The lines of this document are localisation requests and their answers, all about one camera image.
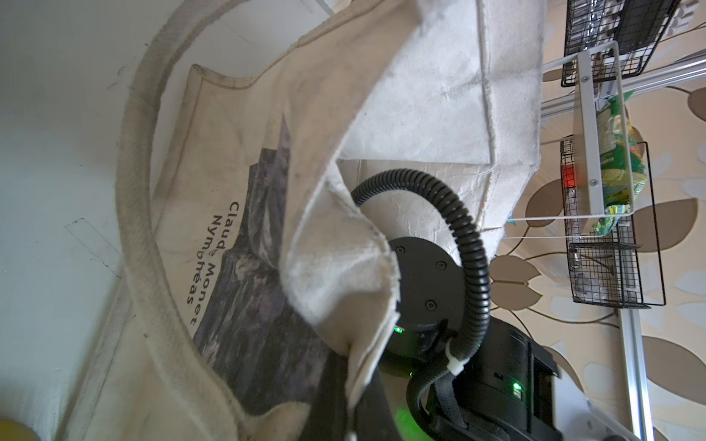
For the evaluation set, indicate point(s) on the green snack bag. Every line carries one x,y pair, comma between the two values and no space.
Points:
622,163

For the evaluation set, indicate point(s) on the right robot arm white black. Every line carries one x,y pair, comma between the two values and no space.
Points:
473,377

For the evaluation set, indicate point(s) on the black wire basket right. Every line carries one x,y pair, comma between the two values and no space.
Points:
605,270

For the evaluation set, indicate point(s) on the white wooden two-tier shelf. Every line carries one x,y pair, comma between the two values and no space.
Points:
585,141

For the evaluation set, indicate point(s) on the white canvas tote bag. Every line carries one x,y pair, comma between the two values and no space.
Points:
257,298

